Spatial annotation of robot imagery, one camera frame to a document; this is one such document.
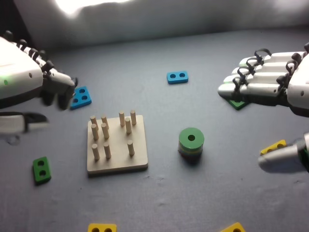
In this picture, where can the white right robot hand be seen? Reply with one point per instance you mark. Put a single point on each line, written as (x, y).
(265, 79)

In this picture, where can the yellow three-hole triangle block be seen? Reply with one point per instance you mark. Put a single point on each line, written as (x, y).
(269, 149)

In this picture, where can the green round block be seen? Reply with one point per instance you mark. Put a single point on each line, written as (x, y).
(186, 141)

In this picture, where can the blue two-hole block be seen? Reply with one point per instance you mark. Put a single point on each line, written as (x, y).
(177, 80)

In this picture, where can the grey table cloth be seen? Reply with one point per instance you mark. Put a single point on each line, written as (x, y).
(169, 193)

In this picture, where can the blue four-hole block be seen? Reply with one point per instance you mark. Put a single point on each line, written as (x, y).
(88, 94)

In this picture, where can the green four-hole block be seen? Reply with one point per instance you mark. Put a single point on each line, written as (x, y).
(237, 105)

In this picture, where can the yellow wooden block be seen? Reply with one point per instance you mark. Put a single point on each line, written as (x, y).
(235, 228)
(102, 226)

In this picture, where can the white backdrop cloth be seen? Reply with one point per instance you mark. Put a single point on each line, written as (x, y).
(169, 19)

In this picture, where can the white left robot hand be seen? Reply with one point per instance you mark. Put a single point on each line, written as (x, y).
(17, 72)

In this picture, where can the green two-hole block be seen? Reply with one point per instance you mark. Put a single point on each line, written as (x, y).
(36, 176)

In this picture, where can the wooden peg board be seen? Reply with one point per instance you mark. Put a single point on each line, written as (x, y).
(118, 159)

